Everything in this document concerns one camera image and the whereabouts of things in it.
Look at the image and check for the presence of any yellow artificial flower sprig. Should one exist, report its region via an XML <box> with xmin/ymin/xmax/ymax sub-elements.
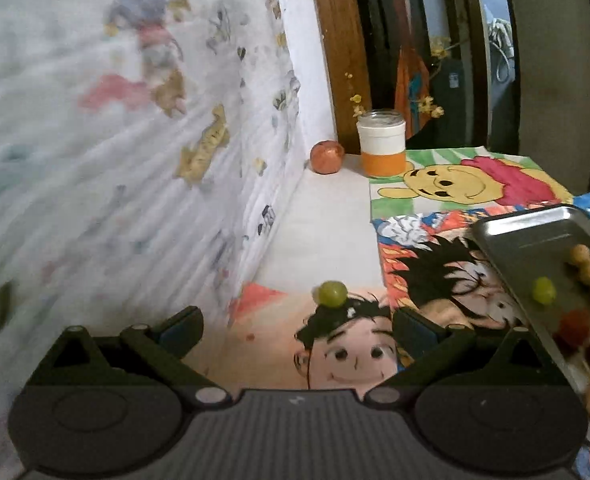
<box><xmin>345</xmin><ymin>35</ymin><xmax>464</xmax><ymax>121</ymax></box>

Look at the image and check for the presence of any grey metal tray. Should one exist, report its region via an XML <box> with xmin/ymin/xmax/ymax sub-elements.
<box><xmin>470</xmin><ymin>205</ymin><xmax>590</xmax><ymax>398</ymax></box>

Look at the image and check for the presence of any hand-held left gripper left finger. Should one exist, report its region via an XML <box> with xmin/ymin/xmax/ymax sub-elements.
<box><xmin>25</xmin><ymin>306</ymin><xmax>232</xmax><ymax>408</ymax></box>

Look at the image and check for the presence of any orange figure poster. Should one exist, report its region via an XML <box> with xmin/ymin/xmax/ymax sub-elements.
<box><xmin>392</xmin><ymin>0</ymin><xmax>434</xmax><ymax>137</ymax></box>

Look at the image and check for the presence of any white and orange jar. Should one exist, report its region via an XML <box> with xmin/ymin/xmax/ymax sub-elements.
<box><xmin>356</xmin><ymin>109</ymin><xmax>407</xmax><ymax>178</ymax></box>

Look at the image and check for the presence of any white cable bundle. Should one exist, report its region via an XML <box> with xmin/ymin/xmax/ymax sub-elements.
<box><xmin>487</xmin><ymin>17</ymin><xmax>516</xmax><ymax>83</ymax></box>

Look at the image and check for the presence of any orange red apple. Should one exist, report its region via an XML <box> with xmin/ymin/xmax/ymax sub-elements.
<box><xmin>309</xmin><ymin>140</ymin><xmax>346</xmax><ymax>175</ymax></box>

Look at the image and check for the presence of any green grape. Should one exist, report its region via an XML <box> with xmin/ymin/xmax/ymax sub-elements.
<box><xmin>531</xmin><ymin>276</ymin><xmax>557</xmax><ymax>306</ymax></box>
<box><xmin>313</xmin><ymin>280</ymin><xmax>348</xmax><ymax>308</ymax></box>

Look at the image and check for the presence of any black appliance with sticker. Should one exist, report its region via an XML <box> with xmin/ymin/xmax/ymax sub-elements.
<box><xmin>429</xmin><ymin>57</ymin><xmax>470</xmax><ymax>149</ymax></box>

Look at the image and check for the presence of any brown wooden door frame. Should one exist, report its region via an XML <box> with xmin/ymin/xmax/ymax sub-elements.
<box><xmin>306</xmin><ymin>0</ymin><xmax>373</xmax><ymax>155</ymax></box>

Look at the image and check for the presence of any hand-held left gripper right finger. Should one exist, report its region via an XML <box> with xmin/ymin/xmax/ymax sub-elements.
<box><xmin>365</xmin><ymin>307</ymin><xmax>570</xmax><ymax>407</ymax></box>

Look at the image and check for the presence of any cartoon printed mat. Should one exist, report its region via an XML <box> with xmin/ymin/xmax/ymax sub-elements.
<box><xmin>225</xmin><ymin>146</ymin><xmax>590</xmax><ymax>480</ymax></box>

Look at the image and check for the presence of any red cherry tomato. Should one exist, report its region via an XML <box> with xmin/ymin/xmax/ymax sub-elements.
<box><xmin>554</xmin><ymin>310</ymin><xmax>590</xmax><ymax>356</ymax></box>

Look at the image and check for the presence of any white cartoon printed wall cloth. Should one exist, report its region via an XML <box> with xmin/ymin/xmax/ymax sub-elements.
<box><xmin>0</xmin><ymin>0</ymin><xmax>303</xmax><ymax>468</ymax></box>

